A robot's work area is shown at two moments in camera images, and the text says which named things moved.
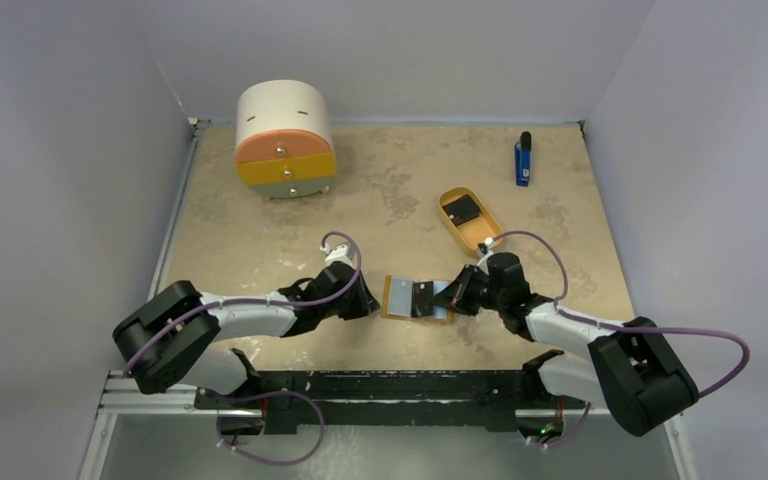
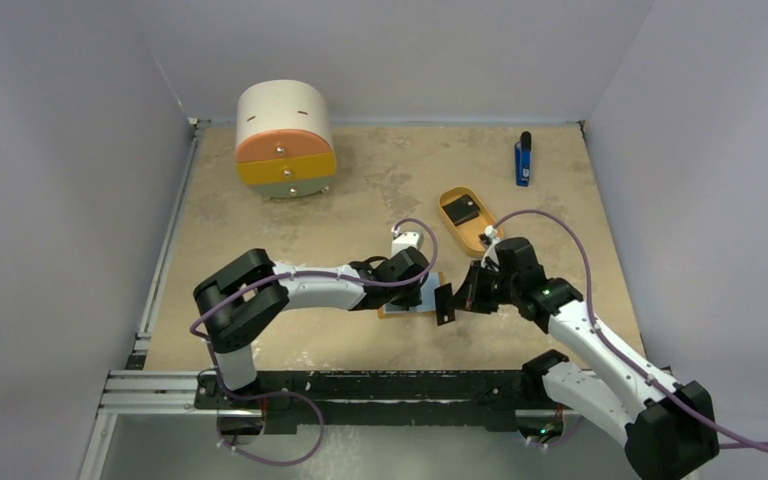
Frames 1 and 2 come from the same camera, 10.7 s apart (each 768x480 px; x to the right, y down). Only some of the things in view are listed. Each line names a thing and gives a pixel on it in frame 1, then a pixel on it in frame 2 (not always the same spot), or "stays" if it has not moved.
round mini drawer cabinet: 284,145 stays
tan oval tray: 476,230 stays
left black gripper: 364,304 -> 412,299
